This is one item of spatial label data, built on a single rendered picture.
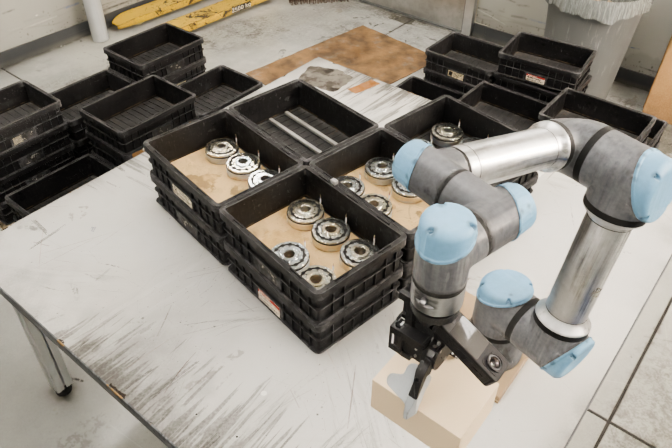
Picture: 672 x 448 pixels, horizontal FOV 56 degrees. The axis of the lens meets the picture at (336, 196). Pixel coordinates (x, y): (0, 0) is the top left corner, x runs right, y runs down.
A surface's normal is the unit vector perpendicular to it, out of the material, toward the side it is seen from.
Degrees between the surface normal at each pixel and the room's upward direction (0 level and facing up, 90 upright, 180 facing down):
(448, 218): 0
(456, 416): 0
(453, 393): 0
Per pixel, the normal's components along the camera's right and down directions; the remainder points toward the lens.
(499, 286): -0.07, -0.83
